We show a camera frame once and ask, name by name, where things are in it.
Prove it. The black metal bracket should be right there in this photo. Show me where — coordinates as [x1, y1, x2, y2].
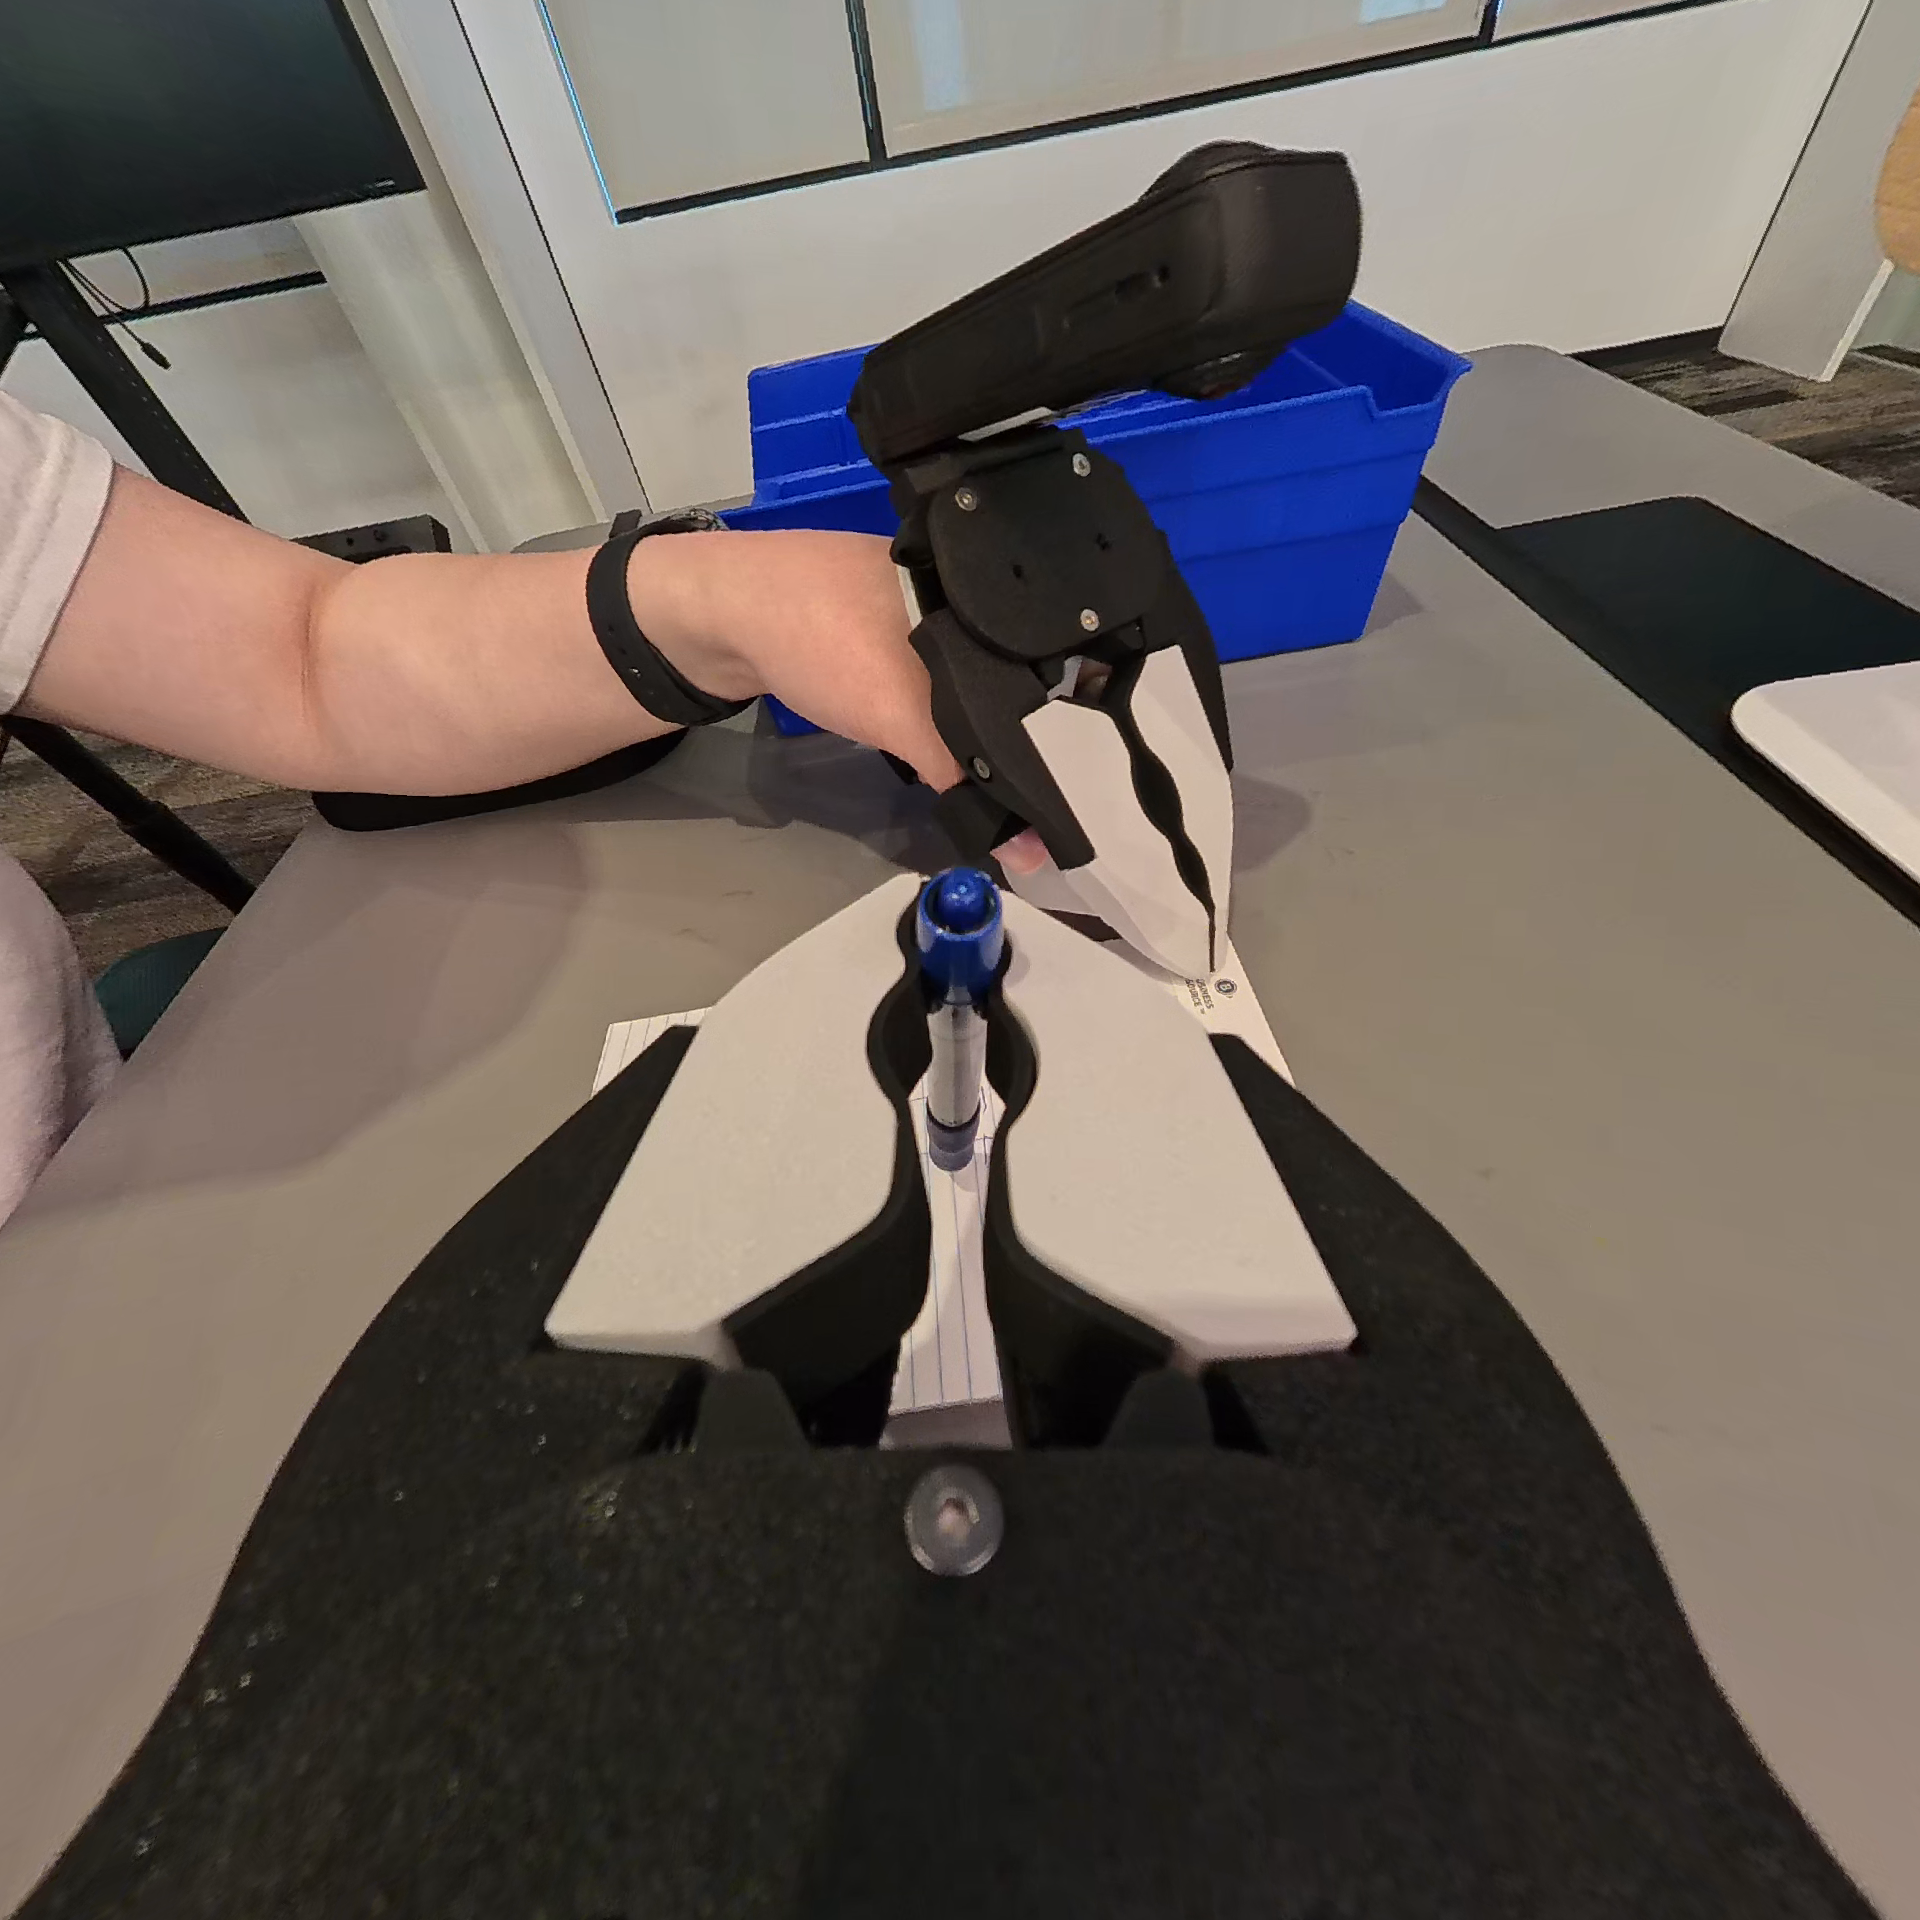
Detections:
[291, 514, 455, 569]

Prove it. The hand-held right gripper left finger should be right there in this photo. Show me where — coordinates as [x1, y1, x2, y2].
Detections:
[544, 874, 939, 1447]

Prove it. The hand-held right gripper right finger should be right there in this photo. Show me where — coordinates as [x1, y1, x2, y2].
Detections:
[984, 899, 1362, 1450]

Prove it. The black monitor screen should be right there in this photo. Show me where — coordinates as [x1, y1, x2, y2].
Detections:
[0, 0, 431, 273]

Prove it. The blue storage bin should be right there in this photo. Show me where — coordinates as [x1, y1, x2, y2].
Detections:
[719, 300, 1474, 737]

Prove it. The blue ballpoint pen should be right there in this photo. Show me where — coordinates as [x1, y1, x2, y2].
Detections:
[912, 866, 1014, 1179]

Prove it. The pale wooden panel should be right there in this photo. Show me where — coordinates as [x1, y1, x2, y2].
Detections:
[1834, 0, 1920, 280]

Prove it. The white lined notepad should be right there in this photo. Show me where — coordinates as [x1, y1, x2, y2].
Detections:
[591, 959, 1295, 1454]

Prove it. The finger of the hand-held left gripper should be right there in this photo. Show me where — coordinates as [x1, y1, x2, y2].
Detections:
[1019, 694, 1219, 967]
[1132, 641, 1236, 966]

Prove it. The black desk mat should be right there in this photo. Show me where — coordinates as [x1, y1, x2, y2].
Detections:
[1499, 493, 1920, 751]

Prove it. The white board stand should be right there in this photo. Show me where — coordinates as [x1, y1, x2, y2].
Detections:
[1728, 660, 1920, 890]

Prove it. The person's left forearm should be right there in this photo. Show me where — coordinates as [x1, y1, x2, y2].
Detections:
[6, 447, 668, 799]

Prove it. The black wristband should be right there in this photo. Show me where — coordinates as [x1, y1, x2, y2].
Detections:
[588, 509, 761, 727]

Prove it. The person's white shirt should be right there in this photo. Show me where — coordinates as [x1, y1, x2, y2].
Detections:
[0, 384, 126, 1221]

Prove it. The person's left hand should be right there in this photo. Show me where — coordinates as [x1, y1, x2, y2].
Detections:
[665, 524, 1055, 879]

